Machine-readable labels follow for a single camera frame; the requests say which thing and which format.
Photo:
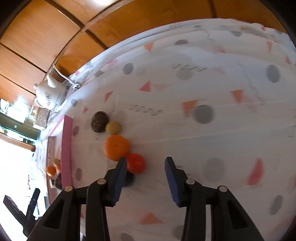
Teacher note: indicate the white ceramic electric kettle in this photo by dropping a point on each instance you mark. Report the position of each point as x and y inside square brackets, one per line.
[50, 93]

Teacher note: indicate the smooth orange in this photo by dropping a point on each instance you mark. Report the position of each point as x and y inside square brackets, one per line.
[115, 147]

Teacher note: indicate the dark eggplant piece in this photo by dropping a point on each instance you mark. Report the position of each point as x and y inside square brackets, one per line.
[58, 182]

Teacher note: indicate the small yellow potato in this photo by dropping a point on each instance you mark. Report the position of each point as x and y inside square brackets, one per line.
[113, 128]

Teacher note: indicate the cut dark vegetable piece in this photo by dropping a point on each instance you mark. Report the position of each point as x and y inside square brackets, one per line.
[129, 178]

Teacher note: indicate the orange with stem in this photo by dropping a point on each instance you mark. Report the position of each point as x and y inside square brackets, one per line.
[51, 170]

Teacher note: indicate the wooden wall cabinet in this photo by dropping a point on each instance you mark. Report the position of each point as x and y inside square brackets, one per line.
[38, 34]

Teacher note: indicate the yellow potato in box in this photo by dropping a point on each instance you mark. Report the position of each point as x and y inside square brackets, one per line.
[56, 162]

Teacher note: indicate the pink shallow box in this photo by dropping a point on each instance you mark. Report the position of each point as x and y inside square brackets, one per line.
[59, 146]

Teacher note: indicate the dark beetroot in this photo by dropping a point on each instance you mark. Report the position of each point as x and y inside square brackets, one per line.
[99, 122]

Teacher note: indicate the white patterned tablecloth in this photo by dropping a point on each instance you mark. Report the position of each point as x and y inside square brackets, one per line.
[216, 95]

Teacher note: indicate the red tomato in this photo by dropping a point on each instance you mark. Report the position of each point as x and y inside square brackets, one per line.
[135, 163]

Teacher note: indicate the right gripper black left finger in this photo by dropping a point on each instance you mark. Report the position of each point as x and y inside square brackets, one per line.
[61, 221]

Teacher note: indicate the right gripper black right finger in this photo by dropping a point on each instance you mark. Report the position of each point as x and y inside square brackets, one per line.
[229, 220]

